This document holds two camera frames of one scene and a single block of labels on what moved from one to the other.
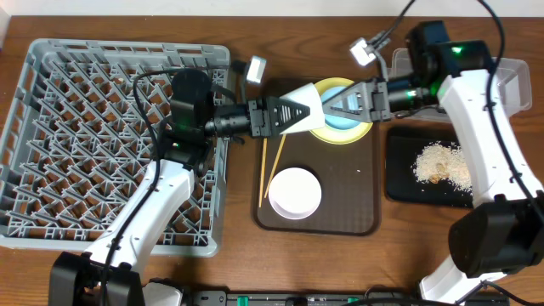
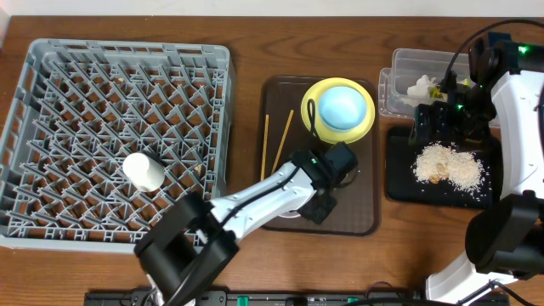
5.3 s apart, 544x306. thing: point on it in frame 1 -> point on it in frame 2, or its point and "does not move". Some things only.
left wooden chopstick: [265, 141] does not move
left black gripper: [258, 117] -> [319, 204]
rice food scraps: [444, 163] does not move
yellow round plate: [339, 137] does not move
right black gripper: [371, 94] -> [439, 111]
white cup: [306, 96] -> [147, 174]
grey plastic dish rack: [72, 143] does not move
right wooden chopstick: [274, 166] does not move
